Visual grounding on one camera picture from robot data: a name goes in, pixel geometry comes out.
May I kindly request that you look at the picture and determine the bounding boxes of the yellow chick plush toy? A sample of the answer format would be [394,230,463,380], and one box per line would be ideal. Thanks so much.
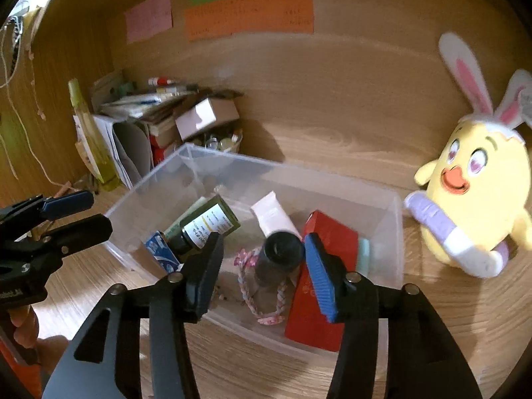
[404,32,532,279]

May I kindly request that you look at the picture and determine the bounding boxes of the pink paper note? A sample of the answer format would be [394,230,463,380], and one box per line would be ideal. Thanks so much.
[125,0,173,45]

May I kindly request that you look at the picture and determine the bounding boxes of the yellow-green spray bottle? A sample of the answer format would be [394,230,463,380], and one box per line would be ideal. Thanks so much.
[67,78,121,192]

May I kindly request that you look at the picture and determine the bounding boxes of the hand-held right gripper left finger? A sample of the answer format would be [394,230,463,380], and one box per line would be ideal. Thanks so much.
[42,233,224,399]

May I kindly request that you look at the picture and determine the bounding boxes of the black cylinder bottle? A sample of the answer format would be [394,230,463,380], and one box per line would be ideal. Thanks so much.
[253,230,305,289]

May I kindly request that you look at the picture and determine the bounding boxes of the hanging white strings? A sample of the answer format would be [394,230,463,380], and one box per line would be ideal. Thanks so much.
[0,4,63,188]

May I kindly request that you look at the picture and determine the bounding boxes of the person's left hand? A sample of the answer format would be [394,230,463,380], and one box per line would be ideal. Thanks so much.
[8,305,42,348]

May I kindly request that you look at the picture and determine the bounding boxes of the blue patterned packet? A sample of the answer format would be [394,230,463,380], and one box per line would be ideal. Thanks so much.
[145,232,181,274]

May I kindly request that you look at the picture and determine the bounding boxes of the red white carton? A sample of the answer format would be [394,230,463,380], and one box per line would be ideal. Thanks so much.
[147,127,181,167]

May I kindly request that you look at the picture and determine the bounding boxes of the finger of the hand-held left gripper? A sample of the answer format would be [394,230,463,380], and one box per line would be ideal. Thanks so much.
[0,190,94,234]
[41,214,114,259]

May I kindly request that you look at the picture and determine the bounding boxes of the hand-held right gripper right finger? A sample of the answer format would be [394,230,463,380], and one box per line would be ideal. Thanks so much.
[305,233,483,399]

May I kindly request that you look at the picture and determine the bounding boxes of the open cardboard box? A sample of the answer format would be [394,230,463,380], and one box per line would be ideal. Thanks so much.
[175,97,242,142]

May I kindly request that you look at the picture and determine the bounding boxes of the person's left forearm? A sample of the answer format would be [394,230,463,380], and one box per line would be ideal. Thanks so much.
[0,332,44,399]

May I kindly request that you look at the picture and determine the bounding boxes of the pile of papers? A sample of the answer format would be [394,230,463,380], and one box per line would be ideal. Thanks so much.
[100,87,200,123]

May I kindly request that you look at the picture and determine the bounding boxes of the braided pink bracelet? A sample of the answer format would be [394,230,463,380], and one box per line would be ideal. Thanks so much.
[233,247,289,326]

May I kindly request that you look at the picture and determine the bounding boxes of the clear plastic bin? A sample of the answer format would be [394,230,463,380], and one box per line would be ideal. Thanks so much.
[104,142,405,362]

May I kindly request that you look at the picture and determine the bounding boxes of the pinkish white tube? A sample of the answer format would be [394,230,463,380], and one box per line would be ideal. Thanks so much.
[250,191,302,239]

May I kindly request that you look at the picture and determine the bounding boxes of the cluster of glass jars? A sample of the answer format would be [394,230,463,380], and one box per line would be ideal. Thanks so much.
[199,131,244,154]

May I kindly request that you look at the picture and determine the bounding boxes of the dark green dropper bottle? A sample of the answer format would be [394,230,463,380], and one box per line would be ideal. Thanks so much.
[168,195,242,258]

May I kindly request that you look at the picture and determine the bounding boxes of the white paper folders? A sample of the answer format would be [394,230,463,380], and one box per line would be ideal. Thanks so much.
[72,114,154,190]

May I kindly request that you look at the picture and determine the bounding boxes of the orange paper note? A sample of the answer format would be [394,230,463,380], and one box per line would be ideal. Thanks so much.
[184,0,314,42]

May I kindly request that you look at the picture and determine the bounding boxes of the red box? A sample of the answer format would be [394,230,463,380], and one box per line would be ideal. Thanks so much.
[285,210,360,352]

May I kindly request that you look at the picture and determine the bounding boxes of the teal flat item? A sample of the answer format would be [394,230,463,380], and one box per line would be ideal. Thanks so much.
[357,237,371,273]

